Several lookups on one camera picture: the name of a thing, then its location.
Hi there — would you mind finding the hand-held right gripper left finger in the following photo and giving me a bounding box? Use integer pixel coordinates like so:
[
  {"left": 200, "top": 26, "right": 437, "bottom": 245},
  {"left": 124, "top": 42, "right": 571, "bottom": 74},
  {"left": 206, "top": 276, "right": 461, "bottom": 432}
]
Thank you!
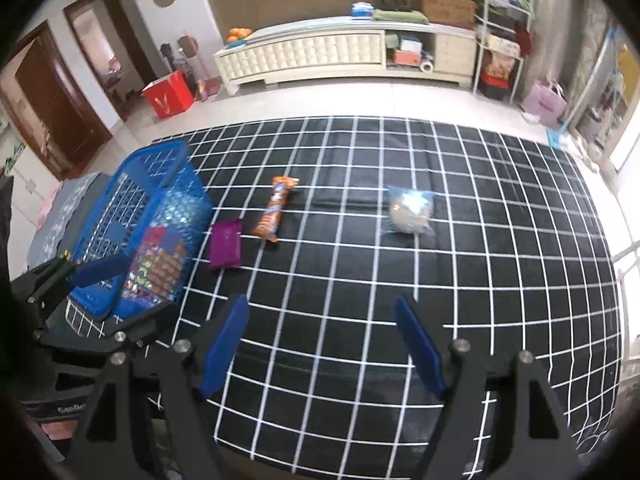
[{"left": 65, "top": 294, "right": 250, "bottom": 480}]

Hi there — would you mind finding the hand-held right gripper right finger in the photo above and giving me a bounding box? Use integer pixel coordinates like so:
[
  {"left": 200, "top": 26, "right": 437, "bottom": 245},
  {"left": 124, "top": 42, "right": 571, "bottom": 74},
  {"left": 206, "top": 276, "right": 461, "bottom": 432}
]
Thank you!
[{"left": 395, "top": 296, "right": 583, "bottom": 480}]

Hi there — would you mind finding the pink shopping bag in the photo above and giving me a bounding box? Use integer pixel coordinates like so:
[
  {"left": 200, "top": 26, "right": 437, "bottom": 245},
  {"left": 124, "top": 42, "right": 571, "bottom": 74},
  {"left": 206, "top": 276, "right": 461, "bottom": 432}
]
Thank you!
[{"left": 521, "top": 80, "right": 568, "bottom": 126}]

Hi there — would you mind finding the white tufted low cabinet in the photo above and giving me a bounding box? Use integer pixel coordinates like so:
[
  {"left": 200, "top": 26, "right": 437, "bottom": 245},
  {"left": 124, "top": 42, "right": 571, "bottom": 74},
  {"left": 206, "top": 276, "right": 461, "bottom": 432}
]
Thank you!
[{"left": 214, "top": 16, "right": 478, "bottom": 95}]

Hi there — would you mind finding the grey patterned cloth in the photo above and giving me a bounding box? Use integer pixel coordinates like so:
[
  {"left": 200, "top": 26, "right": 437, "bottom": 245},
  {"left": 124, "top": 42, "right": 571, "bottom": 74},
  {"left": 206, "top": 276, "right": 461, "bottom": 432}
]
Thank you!
[{"left": 27, "top": 172, "right": 108, "bottom": 271}]

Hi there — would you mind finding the green folded cloth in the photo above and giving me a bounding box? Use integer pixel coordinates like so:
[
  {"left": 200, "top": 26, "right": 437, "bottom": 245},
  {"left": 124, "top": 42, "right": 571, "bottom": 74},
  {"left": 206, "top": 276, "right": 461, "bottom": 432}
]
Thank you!
[{"left": 372, "top": 9, "right": 429, "bottom": 25}]

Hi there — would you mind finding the black white-grid tablecloth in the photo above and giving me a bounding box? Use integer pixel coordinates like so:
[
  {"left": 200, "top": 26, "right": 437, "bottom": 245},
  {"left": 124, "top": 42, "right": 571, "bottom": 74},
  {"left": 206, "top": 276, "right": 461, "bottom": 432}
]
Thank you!
[{"left": 150, "top": 115, "right": 626, "bottom": 476}]

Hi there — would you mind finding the brown wooden door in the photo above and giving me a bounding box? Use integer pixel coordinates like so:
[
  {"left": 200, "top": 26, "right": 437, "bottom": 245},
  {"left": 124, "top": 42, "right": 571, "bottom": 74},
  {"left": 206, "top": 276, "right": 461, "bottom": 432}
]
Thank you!
[{"left": 0, "top": 20, "right": 113, "bottom": 181}]

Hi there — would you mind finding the red chips bag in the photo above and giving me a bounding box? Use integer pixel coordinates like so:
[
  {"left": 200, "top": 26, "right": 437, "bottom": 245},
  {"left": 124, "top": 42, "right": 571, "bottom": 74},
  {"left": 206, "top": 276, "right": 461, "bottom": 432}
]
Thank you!
[{"left": 127, "top": 227, "right": 195, "bottom": 307}]

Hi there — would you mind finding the orange snack stick packet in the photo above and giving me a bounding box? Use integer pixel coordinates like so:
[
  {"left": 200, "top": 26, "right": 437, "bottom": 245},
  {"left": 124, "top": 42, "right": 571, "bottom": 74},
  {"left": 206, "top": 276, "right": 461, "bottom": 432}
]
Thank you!
[{"left": 251, "top": 176, "right": 300, "bottom": 244}]

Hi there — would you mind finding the blue plastic mesh basket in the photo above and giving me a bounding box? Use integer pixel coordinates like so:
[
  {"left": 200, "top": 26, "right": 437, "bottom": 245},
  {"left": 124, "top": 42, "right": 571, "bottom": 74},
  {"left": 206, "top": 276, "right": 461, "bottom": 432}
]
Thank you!
[{"left": 64, "top": 140, "right": 213, "bottom": 336}]

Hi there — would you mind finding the white metal shelf rack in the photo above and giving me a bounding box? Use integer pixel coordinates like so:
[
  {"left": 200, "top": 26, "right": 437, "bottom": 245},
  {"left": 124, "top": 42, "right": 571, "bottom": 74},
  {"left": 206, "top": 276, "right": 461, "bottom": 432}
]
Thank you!
[{"left": 470, "top": 0, "right": 536, "bottom": 103}]

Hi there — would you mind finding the purple snack packet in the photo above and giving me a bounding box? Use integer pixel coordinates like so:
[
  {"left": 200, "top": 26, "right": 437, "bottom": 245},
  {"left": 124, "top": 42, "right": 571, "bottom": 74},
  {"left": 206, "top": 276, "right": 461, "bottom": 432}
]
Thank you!
[{"left": 207, "top": 219, "right": 244, "bottom": 269}]

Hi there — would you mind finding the clear bag of grey snack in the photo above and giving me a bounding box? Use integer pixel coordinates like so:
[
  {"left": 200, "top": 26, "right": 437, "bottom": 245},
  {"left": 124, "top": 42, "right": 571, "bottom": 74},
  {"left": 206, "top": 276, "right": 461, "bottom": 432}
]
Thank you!
[{"left": 382, "top": 185, "right": 437, "bottom": 236}]

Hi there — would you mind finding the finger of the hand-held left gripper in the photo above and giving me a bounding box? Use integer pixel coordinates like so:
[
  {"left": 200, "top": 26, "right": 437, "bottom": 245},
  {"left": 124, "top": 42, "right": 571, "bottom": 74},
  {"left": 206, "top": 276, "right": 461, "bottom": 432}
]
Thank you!
[
  {"left": 35, "top": 302, "right": 179, "bottom": 357},
  {"left": 30, "top": 254, "right": 132, "bottom": 312}
]

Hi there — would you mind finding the brown cardboard box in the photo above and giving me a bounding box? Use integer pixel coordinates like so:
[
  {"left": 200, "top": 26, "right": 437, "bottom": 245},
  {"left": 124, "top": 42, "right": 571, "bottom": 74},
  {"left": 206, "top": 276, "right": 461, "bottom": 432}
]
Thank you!
[{"left": 420, "top": 0, "right": 477, "bottom": 29}]

